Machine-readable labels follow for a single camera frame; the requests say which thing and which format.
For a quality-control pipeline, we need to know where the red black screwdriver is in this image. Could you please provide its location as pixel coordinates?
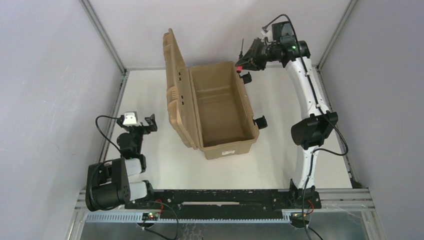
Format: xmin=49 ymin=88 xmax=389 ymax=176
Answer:
xmin=236 ymin=38 xmax=244 ymax=74

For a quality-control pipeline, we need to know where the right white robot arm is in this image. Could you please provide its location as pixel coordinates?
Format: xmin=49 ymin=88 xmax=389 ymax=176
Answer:
xmin=235 ymin=20 xmax=338 ymax=208

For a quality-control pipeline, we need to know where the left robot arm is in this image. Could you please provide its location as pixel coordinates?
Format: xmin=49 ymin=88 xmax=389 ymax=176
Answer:
xmin=85 ymin=111 xmax=158 ymax=212

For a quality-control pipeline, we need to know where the upper black bin latch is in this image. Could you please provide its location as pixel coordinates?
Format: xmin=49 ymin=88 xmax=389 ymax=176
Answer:
xmin=239 ymin=72 xmax=253 ymax=85

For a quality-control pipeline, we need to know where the black bin latch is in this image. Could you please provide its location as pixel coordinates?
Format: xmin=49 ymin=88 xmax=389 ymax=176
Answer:
xmin=239 ymin=72 xmax=253 ymax=85
xmin=253 ymin=115 xmax=268 ymax=130

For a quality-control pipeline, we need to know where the lower black bin latch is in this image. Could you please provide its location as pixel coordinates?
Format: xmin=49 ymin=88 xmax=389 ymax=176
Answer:
xmin=253 ymin=115 xmax=268 ymax=130

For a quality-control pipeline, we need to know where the tan plastic storage bin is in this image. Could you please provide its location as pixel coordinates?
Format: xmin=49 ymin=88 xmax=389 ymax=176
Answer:
xmin=162 ymin=28 xmax=260 ymax=160

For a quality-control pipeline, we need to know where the left control board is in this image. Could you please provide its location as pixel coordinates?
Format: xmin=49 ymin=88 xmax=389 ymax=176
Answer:
xmin=141 ymin=212 xmax=160 ymax=222

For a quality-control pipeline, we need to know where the control board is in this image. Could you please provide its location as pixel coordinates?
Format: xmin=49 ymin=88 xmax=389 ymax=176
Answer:
xmin=141 ymin=212 xmax=160 ymax=222
xmin=289 ymin=212 xmax=311 ymax=221

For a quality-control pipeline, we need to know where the right control board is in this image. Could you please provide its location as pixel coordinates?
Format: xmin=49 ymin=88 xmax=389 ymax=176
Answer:
xmin=289 ymin=212 xmax=311 ymax=221

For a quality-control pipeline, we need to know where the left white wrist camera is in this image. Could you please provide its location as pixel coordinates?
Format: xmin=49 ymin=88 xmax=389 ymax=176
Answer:
xmin=122 ymin=111 xmax=139 ymax=127

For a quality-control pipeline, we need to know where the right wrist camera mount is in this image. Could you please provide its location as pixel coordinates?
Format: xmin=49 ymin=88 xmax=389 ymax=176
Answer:
xmin=261 ymin=27 xmax=274 ymax=46

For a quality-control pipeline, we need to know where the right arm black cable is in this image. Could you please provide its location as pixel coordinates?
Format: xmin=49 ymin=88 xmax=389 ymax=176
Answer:
xmin=262 ymin=13 xmax=349 ymax=240

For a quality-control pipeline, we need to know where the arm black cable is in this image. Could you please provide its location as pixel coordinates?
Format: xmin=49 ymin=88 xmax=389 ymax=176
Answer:
xmin=262 ymin=13 xmax=349 ymax=240
xmin=85 ymin=115 xmax=125 ymax=212

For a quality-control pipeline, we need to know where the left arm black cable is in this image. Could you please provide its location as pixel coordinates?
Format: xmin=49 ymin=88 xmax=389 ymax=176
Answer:
xmin=85 ymin=115 xmax=125 ymax=212

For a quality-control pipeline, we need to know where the right aluminium frame post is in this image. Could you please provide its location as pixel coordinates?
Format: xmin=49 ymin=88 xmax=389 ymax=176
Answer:
xmin=316 ymin=0 xmax=360 ymax=72

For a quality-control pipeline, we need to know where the aluminium frame post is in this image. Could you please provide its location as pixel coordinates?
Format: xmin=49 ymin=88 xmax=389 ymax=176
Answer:
xmin=79 ymin=0 xmax=127 ymax=75
xmin=316 ymin=0 xmax=360 ymax=72

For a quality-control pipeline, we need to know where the slotted grey cable duct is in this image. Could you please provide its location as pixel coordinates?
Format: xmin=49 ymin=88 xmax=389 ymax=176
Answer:
xmin=85 ymin=212 xmax=291 ymax=223

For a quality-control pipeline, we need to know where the left aluminium frame post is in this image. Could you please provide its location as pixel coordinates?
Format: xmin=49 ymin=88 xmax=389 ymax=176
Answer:
xmin=79 ymin=0 xmax=127 ymax=75

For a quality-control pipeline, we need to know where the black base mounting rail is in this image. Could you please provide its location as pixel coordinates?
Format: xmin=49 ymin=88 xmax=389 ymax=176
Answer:
xmin=124 ymin=189 xmax=322 ymax=219

